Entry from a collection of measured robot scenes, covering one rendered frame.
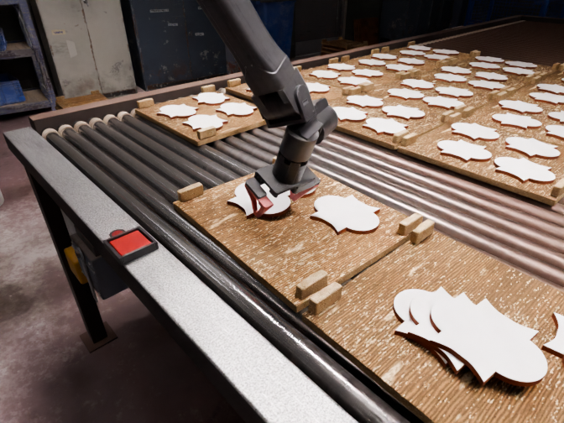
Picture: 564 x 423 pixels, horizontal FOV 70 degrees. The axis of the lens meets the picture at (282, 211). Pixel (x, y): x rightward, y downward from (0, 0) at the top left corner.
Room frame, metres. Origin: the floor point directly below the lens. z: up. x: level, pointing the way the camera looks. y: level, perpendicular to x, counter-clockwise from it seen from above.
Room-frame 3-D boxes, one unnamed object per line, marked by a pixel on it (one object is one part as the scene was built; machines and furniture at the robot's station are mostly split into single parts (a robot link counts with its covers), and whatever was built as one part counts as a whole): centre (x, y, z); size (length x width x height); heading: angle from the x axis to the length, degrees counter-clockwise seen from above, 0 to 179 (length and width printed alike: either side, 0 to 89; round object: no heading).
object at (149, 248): (0.62, 0.29, 0.92); 0.08 x 0.08 x 0.02; 43
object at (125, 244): (0.62, 0.29, 0.92); 0.06 x 0.06 x 0.01; 43
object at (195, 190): (0.78, 0.20, 0.95); 0.06 x 0.02 x 0.03; 130
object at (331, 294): (0.45, -0.07, 0.95); 0.06 x 0.02 x 0.03; 131
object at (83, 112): (2.63, -0.66, 0.90); 4.04 x 0.06 x 0.10; 133
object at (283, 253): (0.71, -0.02, 0.93); 0.41 x 0.35 x 0.02; 40
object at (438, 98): (1.58, -0.58, 0.94); 0.41 x 0.35 x 0.04; 42
